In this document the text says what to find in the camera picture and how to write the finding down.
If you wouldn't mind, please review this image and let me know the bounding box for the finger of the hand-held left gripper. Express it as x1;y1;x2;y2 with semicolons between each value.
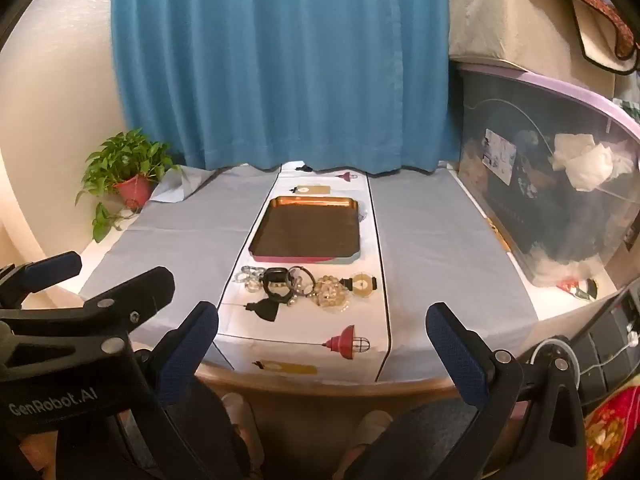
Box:
0;266;177;361
0;251;83;310

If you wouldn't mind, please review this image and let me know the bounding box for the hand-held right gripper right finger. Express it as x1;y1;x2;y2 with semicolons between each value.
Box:
425;302;588;480

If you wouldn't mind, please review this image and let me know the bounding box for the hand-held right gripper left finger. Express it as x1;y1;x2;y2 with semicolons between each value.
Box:
152;301;219;408

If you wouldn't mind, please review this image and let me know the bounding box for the silver clear bead bracelet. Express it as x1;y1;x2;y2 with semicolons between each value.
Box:
235;265;266;292

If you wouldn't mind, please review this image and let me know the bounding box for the black wrist band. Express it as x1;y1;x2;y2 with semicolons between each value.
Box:
261;267;296;306

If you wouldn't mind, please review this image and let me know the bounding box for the white pearl cluster bracelet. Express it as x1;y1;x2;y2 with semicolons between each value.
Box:
312;287;351;313

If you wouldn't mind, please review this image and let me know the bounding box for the black hair tie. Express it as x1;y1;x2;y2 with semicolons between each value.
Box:
287;266;317;296

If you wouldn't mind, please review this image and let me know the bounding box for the copper tray with pink rim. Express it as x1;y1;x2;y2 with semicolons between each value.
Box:
247;196;362;265

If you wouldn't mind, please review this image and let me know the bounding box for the grey tablecloth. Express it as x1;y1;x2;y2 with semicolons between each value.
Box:
77;160;541;386

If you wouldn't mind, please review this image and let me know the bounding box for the person's left foot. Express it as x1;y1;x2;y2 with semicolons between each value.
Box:
220;392;266;480

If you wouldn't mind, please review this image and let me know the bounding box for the person's foot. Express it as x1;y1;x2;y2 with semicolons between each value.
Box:
340;410;396;471
220;392;266;480

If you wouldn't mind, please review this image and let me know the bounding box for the person's left leg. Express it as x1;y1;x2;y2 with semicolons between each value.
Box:
167;385;251;480

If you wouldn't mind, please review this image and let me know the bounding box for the person's leg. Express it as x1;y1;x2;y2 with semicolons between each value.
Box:
167;385;251;480
345;400;491;480

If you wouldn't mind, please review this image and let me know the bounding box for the person's right leg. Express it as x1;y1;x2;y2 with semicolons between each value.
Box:
345;400;491;480

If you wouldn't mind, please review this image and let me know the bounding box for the green plant in red pot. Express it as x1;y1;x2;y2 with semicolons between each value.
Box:
75;129;187;243

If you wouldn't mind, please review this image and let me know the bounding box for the person's right foot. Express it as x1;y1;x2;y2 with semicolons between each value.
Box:
340;410;396;471

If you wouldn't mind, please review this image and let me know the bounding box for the round gold ornament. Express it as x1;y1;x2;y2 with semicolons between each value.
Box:
348;272;378;300

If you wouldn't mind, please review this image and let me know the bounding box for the colourful small packet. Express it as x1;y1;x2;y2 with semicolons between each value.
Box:
557;277;601;302

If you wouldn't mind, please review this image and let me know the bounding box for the clear storage bin purple lid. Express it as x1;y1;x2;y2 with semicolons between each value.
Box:
452;62;640;288

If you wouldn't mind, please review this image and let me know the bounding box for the red floral cloth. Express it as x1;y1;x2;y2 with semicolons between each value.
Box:
582;392;640;480

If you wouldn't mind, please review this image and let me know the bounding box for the white paper label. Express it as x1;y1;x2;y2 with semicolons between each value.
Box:
482;129;518;186

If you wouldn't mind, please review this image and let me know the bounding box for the white crumpled cloth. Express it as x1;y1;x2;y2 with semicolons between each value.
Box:
549;132;638;192

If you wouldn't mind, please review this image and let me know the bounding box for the blue curtain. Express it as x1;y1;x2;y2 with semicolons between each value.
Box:
111;0;463;173

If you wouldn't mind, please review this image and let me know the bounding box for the beige fabric box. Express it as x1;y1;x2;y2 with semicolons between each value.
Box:
446;0;621;78

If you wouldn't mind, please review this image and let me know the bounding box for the cream patterned bag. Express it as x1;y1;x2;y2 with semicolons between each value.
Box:
530;0;640;76

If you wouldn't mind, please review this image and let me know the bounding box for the white cable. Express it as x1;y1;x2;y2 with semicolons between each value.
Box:
580;330;640;376

